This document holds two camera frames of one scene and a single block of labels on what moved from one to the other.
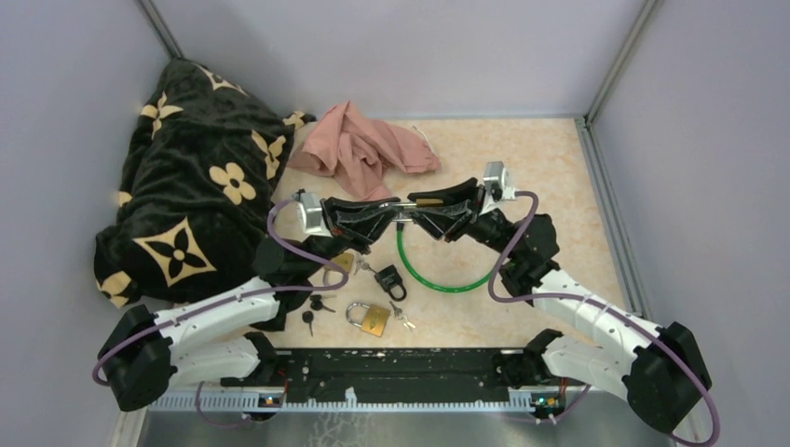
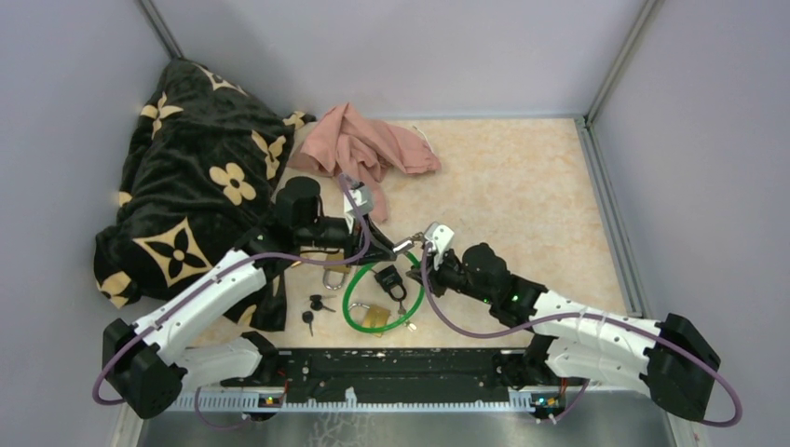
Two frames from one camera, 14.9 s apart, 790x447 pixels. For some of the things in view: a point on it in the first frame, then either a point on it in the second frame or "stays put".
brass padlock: [375, 321] stays put
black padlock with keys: [388, 278] stays put
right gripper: [448, 226] -> [435, 274]
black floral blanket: [195, 198] stays put
